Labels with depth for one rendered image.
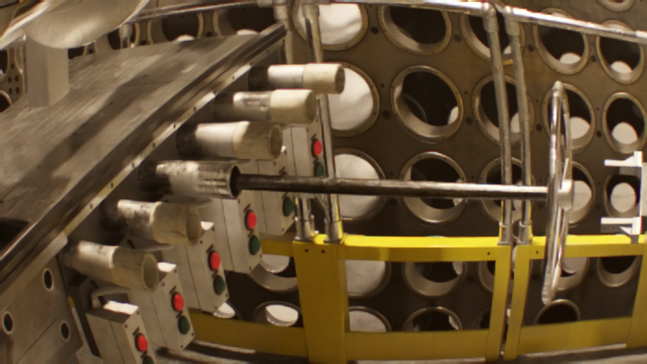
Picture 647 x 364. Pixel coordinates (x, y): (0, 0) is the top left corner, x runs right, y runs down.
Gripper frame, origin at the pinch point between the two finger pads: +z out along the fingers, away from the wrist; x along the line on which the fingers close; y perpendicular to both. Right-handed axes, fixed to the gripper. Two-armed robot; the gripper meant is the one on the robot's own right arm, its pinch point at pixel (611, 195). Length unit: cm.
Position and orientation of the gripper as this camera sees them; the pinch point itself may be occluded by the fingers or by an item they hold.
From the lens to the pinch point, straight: 159.4
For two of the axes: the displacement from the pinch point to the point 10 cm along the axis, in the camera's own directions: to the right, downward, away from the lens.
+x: 2.6, -7.5, 6.0
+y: 2.4, 6.5, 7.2
